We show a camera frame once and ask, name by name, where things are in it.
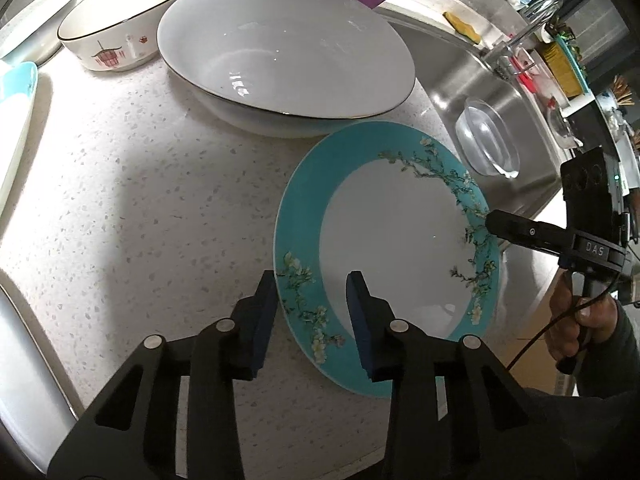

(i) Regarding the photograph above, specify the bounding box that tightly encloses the teal floral plate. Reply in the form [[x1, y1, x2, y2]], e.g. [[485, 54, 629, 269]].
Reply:
[[273, 122, 500, 398], [0, 61, 39, 209]]

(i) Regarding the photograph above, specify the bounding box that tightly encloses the white plate grey rim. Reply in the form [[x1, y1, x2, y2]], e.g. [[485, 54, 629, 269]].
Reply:
[[1, 285, 84, 478]]

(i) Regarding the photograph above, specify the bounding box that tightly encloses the large white bowl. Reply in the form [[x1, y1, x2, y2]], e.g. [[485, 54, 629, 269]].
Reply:
[[157, 0, 416, 138]]

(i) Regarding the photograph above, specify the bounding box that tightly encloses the white bowl red pattern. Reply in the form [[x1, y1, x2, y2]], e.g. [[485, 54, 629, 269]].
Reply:
[[58, 0, 176, 72]]

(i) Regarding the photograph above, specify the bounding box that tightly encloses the small white bowl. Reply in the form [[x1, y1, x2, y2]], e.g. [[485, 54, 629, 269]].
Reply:
[[1, 0, 77, 66]]

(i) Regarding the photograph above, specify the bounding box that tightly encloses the person right hand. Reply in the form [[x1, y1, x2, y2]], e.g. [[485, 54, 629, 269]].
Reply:
[[544, 271, 618, 363]]

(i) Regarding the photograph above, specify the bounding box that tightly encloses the clear glass bowl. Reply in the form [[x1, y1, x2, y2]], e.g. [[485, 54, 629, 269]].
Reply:
[[454, 98, 521, 180]]

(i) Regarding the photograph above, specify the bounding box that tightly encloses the stainless steel sink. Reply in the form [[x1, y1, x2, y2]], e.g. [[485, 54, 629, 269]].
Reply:
[[380, 10, 566, 219]]

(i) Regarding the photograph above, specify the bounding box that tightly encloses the chopsticks holder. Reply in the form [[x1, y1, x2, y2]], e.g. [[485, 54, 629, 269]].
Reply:
[[600, 74, 639, 122]]

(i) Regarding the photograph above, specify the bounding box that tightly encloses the chrome faucet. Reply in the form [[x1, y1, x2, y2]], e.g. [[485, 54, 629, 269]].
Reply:
[[480, 0, 563, 79]]

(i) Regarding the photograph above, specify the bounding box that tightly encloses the yellow teal basket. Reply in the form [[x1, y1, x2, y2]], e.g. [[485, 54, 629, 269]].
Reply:
[[537, 36, 590, 99]]

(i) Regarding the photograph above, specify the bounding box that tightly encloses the yellow sponge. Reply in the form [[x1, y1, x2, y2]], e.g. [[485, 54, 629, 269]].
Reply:
[[442, 11, 482, 44]]

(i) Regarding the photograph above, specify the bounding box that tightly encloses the black power cable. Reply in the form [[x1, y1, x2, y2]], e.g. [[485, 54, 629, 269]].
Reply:
[[504, 274, 622, 373]]

